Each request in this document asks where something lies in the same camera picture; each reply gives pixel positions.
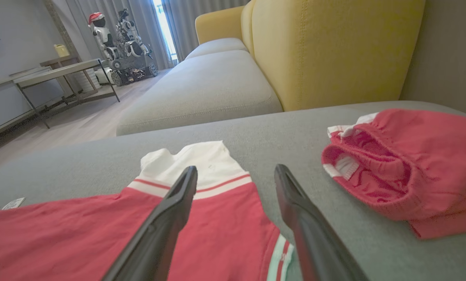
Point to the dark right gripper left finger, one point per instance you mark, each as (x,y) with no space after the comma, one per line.
(162,234)

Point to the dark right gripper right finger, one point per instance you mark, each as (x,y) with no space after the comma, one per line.
(310,242)

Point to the red shirt with white sleeves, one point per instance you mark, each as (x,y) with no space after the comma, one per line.
(61,234)

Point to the red shorts with white stripes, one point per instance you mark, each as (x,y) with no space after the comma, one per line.
(431,164)

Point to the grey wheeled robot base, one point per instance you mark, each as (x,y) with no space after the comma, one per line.
(133,66)

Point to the large grey sofa seat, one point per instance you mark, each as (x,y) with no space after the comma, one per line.
(275,136)

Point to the white rounded appliance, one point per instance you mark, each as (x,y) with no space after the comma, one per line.
(103,75)

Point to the white ribbed cylinder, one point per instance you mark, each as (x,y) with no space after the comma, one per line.
(87,80)

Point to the small grey sofa seat cushion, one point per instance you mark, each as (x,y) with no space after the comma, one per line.
(217,46)

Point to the white humanoid robot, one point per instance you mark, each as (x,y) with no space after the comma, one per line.
(131,37)

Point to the brown wooden side table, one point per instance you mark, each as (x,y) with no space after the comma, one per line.
(59,61)

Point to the white robot with red hat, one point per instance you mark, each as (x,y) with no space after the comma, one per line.
(102,35)

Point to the small yellow container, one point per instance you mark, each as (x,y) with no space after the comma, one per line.
(62,50)

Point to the yellow sofa end cushion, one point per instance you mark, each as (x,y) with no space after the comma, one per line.
(217,25)

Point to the grey curtain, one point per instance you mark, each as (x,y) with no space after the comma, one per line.
(201,11)
(139,15)

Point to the yellow sofa backrest cushion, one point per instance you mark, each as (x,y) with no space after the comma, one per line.
(247,27)

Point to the grey table with metal frame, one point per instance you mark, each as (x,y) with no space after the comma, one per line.
(61,70)

